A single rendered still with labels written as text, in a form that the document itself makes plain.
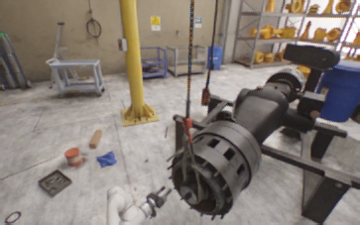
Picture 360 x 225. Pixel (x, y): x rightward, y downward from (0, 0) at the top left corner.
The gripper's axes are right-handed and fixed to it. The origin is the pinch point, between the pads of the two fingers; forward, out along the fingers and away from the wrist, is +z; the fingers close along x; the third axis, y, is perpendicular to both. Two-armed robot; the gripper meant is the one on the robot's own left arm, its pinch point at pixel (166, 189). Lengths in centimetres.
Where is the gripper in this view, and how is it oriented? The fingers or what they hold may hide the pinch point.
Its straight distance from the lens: 139.0
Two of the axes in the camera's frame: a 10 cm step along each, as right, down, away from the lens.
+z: 6.4, -3.6, 6.8
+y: -2.5, -9.3, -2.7
